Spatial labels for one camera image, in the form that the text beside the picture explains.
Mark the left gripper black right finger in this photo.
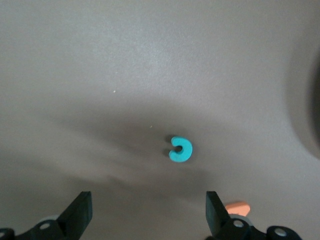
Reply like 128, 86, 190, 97
206, 191, 303, 240

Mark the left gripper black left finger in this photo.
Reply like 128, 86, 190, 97
0, 191, 93, 240

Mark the teal foam letter c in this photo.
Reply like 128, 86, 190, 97
168, 136, 193, 163

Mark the orange foam letter v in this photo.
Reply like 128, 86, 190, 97
224, 201, 251, 217

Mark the brown table cover sheet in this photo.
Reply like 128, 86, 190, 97
0, 0, 320, 240

